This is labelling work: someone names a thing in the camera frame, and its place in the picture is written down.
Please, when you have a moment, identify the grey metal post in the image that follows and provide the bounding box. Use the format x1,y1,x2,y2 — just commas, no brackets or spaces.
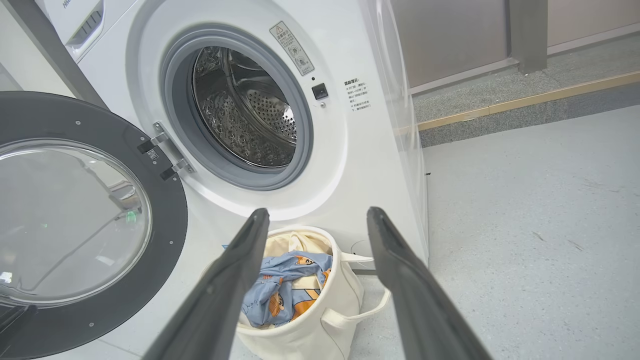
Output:
5,0,109,110
505,0,549,76

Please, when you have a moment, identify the washing machine round door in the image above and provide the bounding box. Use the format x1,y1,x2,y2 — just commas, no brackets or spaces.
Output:
0,91,189,360

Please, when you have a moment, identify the grey rubber door gasket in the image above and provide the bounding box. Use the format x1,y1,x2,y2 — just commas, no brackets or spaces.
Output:
160,25,315,192

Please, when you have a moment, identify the steel washer drum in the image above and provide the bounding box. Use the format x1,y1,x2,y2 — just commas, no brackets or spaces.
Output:
191,46,299,169

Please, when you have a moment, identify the white washing machine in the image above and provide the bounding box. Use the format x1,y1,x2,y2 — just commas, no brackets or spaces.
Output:
35,0,430,360

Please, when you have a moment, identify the metal door hinge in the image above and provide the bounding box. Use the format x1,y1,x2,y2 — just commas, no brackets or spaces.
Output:
137,121,195,181

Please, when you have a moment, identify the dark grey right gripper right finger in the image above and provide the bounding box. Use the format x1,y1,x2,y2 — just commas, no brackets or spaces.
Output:
366,206,494,360

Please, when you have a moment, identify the blue cartoon-print cloth garment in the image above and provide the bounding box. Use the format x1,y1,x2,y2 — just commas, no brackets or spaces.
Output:
241,250,334,329

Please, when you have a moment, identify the white detergent drawer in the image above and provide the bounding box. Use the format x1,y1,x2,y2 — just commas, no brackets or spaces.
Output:
36,0,137,63

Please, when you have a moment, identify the cream canvas laundry basket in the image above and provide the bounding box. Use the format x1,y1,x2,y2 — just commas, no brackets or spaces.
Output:
200,226,391,360

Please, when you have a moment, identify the grey warning sticker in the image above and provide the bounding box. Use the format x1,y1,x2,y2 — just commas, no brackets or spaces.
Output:
269,21,316,77

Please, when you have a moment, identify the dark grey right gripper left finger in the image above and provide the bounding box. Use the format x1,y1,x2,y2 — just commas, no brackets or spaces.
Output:
142,208,271,360

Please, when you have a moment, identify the yellow floor edge strip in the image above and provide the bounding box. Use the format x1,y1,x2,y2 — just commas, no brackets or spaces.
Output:
395,70,640,136

